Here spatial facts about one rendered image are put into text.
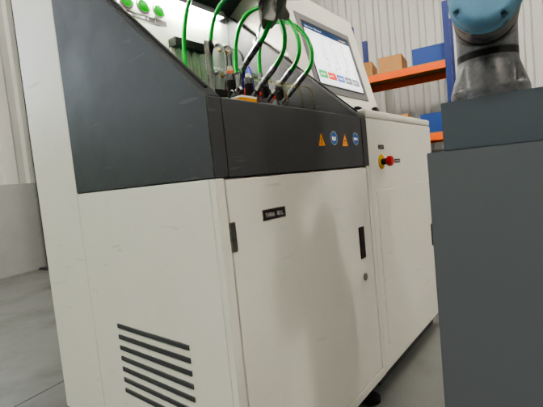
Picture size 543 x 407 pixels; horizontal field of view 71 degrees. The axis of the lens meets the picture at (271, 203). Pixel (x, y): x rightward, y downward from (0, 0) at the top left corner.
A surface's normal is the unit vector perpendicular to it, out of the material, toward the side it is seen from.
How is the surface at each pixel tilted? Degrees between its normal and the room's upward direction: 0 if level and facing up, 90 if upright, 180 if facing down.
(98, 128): 90
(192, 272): 90
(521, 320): 90
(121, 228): 90
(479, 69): 72
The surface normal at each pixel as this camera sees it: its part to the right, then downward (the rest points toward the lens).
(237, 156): 0.78, -0.04
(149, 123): -0.62, 0.11
